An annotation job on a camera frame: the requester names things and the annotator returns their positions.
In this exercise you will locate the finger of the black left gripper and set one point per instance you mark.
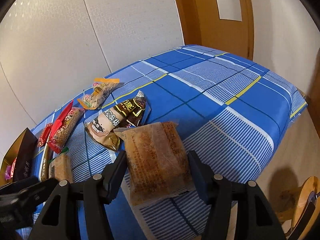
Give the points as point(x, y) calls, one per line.
point(20, 199)

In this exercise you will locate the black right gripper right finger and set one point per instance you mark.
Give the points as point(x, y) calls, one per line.
point(255, 218)

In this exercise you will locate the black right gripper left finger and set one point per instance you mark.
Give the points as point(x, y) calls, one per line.
point(59, 218)

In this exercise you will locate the purple snack packet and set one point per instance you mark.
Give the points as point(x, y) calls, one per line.
point(9, 171)

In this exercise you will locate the green cracker sandwich packet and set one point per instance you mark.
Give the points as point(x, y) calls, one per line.
point(60, 167)

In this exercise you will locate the red clear triangular snack packet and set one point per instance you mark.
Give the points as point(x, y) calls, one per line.
point(63, 126)

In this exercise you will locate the brown pastry clear packet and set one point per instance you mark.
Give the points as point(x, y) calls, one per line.
point(157, 162)

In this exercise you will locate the black yellow chocolate snack packet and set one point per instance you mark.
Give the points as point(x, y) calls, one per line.
point(130, 113)

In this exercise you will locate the orange clear nut packet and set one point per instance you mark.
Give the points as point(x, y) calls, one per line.
point(102, 88)

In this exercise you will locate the white gold long box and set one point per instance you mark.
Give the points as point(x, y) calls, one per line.
point(44, 170)

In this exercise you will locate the wooden stool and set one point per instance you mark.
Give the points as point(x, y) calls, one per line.
point(302, 210)

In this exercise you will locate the gold metal tin box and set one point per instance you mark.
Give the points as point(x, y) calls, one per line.
point(22, 152)

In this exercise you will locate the small red candy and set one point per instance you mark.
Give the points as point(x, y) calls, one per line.
point(44, 135)

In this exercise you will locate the blue plaid tablecloth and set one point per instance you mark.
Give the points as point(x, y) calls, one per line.
point(232, 111)

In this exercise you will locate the wooden cabinet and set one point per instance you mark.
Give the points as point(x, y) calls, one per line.
point(313, 97)

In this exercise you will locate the wooden door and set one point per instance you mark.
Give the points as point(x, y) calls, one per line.
point(202, 25)

